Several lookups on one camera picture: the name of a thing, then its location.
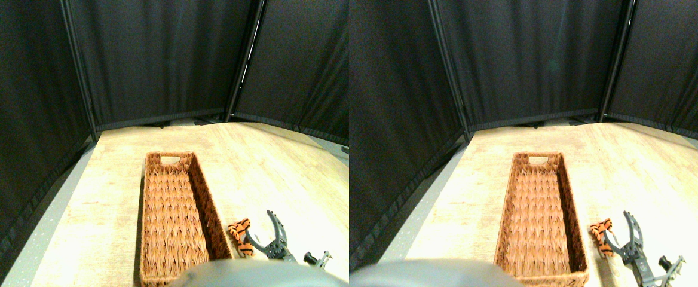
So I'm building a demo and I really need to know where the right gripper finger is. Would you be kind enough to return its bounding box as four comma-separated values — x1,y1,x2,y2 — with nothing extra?
601,231,635,261
622,210,647,252
245,233,278,258
266,210,289,250

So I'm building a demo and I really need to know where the orange tiger striped toy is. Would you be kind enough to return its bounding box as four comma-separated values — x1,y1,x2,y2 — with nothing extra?
589,218,616,258
227,219,256,258

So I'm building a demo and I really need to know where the brown wicker basket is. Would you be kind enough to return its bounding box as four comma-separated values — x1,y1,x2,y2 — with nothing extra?
139,151,235,287
493,151,590,287

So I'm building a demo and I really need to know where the black curtain stand pole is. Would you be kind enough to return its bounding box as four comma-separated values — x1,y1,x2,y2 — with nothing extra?
60,0,97,142
599,0,636,123
225,0,265,123
427,0,471,142

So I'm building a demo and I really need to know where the black bracket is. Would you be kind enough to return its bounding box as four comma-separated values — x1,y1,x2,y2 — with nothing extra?
304,251,333,271
658,255,687,283

